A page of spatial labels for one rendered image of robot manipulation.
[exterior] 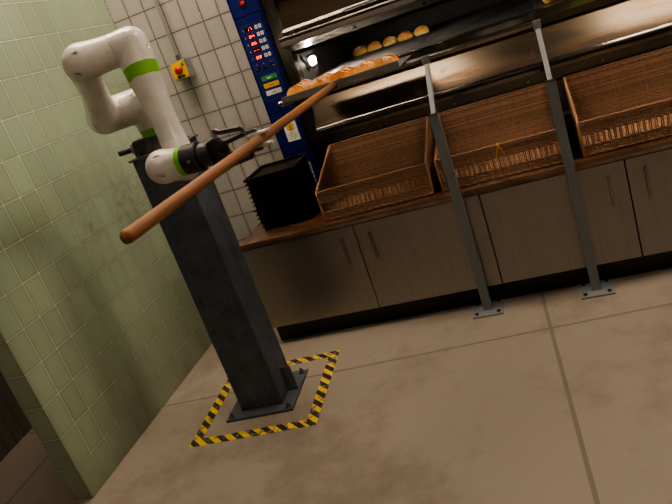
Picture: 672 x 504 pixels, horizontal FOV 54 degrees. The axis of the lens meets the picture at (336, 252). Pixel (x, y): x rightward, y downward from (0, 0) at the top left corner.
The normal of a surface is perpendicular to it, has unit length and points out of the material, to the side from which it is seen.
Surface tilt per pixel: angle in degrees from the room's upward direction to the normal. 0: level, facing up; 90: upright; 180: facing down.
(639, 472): 0
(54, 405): 90
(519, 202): 90
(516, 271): 90
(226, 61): 90
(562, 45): 70
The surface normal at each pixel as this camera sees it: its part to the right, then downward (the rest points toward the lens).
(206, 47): -0.23, 0.40
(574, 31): -0.32, 0.07
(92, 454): 0.92, -0.21
